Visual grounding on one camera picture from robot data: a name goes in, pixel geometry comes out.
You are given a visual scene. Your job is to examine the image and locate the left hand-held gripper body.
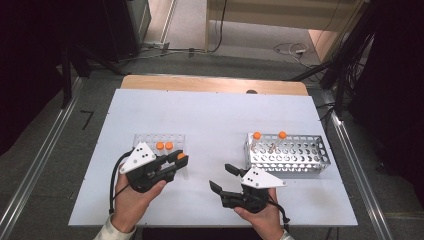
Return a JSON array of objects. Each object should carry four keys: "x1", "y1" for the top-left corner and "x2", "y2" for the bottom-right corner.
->
[{"x1": 119, "y1": 141, "x2": 168, "y2": 194}]

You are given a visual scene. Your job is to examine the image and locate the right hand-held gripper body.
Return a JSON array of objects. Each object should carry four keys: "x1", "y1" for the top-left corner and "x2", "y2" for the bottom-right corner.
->
[{"x1": 219, "y1": 166, "x2": 287, "y2": 215}]

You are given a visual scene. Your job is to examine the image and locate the clear acrylic tube rack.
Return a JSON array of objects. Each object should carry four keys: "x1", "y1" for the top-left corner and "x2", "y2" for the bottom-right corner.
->
[{"x1": 132, "y1": 133, "x2": 186, "y2": 168}]

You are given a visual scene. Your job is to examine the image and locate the metal tube rack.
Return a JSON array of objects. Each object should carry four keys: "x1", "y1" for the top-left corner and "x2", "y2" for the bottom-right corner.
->
[{"x1": 244, "y1": 132, "x2": 332, "y2": 175}]

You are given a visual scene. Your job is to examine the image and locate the person's right hand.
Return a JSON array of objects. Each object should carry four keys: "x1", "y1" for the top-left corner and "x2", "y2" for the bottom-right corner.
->
[{"x1": 233, "y1": 187, "x2": 285, "y2": 240}]

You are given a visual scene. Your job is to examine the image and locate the person's left hand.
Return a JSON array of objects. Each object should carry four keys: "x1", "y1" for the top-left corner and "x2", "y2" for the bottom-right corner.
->
[{"x1": 111, "y1": 173, "x2": 167, "y2": 231}]

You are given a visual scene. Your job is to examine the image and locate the wooden table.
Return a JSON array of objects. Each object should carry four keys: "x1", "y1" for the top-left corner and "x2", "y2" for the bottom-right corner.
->
[{"x1": 120, "y1": 74, "x2": 309, "y2": 97}]

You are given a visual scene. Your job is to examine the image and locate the black metal stand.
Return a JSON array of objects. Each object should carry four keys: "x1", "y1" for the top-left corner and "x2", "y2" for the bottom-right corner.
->
[{"x1": 59, "y1": 43, "x2": 128, "y2": 109}]

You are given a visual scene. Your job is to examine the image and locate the grey power strip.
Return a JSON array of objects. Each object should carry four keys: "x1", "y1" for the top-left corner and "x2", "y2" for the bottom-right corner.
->
[{"x1": 141, "y1": 40, "x2": 171, "y2": 51}]

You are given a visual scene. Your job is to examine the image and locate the black cabinet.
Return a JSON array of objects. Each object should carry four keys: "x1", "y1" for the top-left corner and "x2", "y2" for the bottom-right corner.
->
[{"x1": 74, "y1": 0, "x2": 152, "y2": 64}]

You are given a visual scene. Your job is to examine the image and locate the dark curtain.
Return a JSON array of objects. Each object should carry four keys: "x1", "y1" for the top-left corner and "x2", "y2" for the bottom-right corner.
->
[
  {"x1": 346, "y1": 0, "x2": 424, "y2": 201},
  {"x1": 0, "y1": 0, "x2": 104, "y2": 156}
]

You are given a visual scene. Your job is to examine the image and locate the light wooden cabinet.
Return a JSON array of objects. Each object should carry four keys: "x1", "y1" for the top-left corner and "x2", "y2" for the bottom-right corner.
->
[{"x1": 204, "y1": 0, "x2": 369, "y2": 63}]

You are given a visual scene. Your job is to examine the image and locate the left hand-held gripper black cable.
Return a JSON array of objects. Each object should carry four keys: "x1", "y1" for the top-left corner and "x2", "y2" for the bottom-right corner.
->
[{"x1": 108, "y1": 150, "x2": 134, "y2": 215}]

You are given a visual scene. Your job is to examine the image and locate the hand-held gripper black cable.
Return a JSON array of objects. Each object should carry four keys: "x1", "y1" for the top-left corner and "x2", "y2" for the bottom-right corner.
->
[
  {"x1": 108, "y1": 150, "x2": 134, "y2": 215},
  {"x1": 268, "y1": 198, "x2": 291, "y2": 233}
]

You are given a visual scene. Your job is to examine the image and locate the right hand-held gripper black cable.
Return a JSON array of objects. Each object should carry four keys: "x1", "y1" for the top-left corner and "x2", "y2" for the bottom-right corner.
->
[{"x1": 268, "y1": 198, "x2": 291, "y2": 233}]

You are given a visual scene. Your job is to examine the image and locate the metal floor rail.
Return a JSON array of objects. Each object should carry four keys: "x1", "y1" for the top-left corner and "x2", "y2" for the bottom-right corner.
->
[
  {"x1": 0, "y1": 77, "x2": 84, "y2": 240},
  {"x1": 319, "y1": 89, "x2": 396, "y2": 240}
]

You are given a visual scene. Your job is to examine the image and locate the black stand with cables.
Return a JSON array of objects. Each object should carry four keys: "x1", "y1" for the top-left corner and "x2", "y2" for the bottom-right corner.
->
[{"x1": 289, "y1": 0, "x2": 378, "y2": 118}]

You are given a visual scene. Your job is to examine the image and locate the white floor cable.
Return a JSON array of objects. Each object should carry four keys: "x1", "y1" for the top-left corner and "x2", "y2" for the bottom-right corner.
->
[{"x1": 273, "y1": 42, "x2": 313, "y2": 61}]

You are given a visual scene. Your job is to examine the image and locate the black hanging cable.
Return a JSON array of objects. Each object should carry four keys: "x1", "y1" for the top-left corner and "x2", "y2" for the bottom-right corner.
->
[{"x1": 204, "y1": 0, "x2": 229, "y2": 54}]

